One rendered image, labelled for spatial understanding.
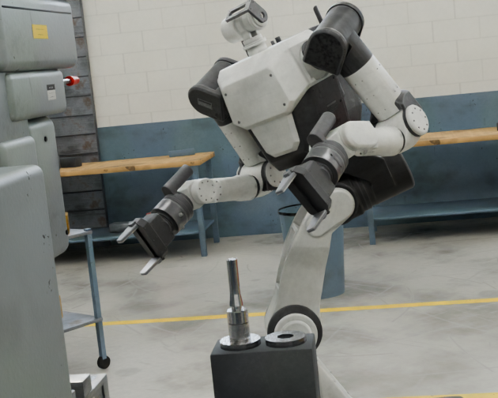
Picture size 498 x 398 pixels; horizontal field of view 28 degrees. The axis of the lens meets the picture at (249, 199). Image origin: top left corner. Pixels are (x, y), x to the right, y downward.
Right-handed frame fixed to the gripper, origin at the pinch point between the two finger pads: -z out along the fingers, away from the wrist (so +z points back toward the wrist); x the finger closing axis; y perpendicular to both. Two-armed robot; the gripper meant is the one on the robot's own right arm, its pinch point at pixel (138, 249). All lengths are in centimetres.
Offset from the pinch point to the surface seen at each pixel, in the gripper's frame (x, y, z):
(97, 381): -17.2, -3.7, -28.5
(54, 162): 33.7, 8.8, -9.6
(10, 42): 63, 29, -13
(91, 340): -176, -353, 138
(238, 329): -12.5, 39.4, -14.5
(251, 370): -19, 43, -20
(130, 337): -187, -334, 152
